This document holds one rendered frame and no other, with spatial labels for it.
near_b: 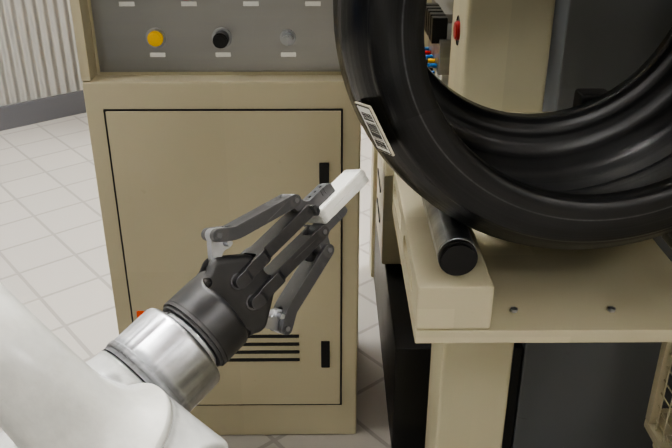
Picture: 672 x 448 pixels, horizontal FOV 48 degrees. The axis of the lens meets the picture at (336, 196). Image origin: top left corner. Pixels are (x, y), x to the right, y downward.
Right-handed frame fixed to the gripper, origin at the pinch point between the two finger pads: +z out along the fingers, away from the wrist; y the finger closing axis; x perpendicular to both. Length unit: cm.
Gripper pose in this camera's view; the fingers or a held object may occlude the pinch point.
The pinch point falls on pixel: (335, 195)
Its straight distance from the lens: 75.9
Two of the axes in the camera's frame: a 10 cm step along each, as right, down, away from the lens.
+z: 6.3, -6.2, 4.6
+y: 5.0, 7.8, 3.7
